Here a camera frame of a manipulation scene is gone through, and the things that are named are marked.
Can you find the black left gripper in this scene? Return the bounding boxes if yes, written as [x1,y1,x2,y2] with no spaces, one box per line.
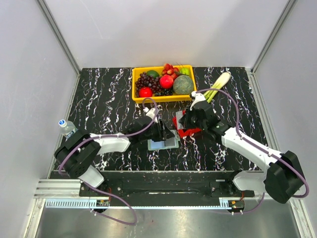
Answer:
[140,119,175,142]

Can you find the red plastic card tray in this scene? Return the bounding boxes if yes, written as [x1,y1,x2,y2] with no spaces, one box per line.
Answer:
[172,117,202,138]

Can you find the white credit card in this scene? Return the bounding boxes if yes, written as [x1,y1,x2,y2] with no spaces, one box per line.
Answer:
[176,111,186,129]

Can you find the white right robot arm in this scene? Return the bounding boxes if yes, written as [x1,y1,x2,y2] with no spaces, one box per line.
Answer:
[176,101,305,204]

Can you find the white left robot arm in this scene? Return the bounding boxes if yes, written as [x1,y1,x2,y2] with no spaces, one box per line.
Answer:
[54,108,175,196]

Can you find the green spring onion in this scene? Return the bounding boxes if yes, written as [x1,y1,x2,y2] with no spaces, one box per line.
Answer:
[204,72,231,103]

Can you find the green netted melon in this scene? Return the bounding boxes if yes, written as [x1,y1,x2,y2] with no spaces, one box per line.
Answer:
[173,75,194,95]

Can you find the red round fruit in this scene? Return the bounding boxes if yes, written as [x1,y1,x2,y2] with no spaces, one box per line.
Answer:
[138,87,153,98]

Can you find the green apple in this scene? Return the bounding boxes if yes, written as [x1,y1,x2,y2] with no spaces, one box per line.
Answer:
[179,67,190,76]

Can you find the red pomegranate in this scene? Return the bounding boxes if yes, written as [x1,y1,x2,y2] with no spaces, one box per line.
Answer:
[159,75,174,89]

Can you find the dark purple grape bunch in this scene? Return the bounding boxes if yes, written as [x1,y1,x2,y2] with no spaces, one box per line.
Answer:
[134,72,163,97]

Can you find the green avocado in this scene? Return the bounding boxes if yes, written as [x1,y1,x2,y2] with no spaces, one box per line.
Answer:
[146,70,159,78]

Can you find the yellow plastic fruit bin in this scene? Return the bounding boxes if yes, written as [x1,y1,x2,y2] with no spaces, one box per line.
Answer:
[131,65,197,104]

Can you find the clear plastic water bottle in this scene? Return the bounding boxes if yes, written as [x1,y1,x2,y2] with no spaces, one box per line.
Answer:
[58,119,77,139]

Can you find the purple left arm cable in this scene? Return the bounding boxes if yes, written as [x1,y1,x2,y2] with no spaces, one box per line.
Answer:
[58,97,159,226]

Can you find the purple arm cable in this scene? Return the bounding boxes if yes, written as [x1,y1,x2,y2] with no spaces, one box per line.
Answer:
[58,97,159,226]
[192,88,310,215]

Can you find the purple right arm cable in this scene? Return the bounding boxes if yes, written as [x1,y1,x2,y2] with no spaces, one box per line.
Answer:
[192,88,310,215]

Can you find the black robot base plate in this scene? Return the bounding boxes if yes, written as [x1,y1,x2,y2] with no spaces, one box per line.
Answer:
[49,170,256,206]

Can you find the aluminium frame rail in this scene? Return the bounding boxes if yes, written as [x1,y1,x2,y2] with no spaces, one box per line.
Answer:
[45,199,245,212]

